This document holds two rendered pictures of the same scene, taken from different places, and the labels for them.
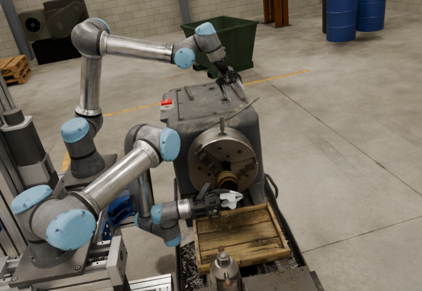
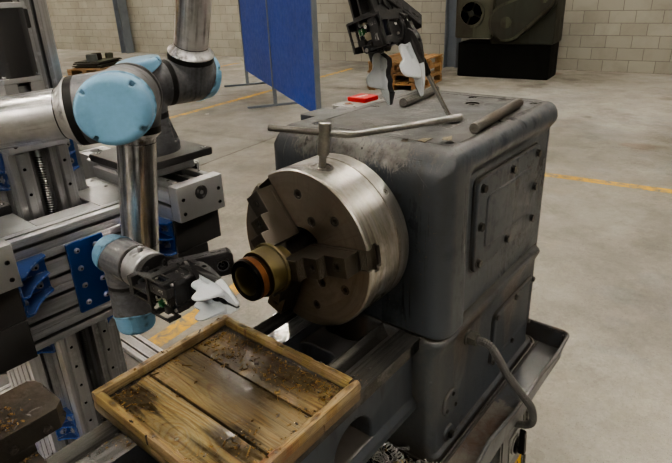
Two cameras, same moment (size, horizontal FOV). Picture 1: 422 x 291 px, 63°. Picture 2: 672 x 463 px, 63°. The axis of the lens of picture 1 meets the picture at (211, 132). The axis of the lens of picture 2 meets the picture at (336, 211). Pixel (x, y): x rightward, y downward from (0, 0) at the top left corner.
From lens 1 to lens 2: 1.05 m
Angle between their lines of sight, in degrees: 39
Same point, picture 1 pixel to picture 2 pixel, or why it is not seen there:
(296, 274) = not seen: outside the picture
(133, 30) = (636, 57)
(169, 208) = (116, 249)
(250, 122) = (425, 177)
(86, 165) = not seen: hidden behind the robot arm
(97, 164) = not seen: hidden behind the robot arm
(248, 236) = (238, 411)
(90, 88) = (181, 6)
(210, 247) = (169, 379)
